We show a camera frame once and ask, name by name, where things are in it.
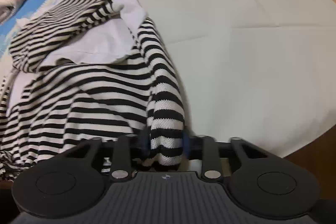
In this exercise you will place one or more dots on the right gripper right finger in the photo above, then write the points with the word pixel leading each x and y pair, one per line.
pixel 258 181

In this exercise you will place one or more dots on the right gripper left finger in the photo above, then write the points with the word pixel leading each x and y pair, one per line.
pixel 71 182

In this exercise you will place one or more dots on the black white striped hooded garment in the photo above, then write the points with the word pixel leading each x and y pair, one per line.
pixel 48 109

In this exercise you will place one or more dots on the blue white patterned bed sheet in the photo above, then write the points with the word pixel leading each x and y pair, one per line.
pixel 263 70

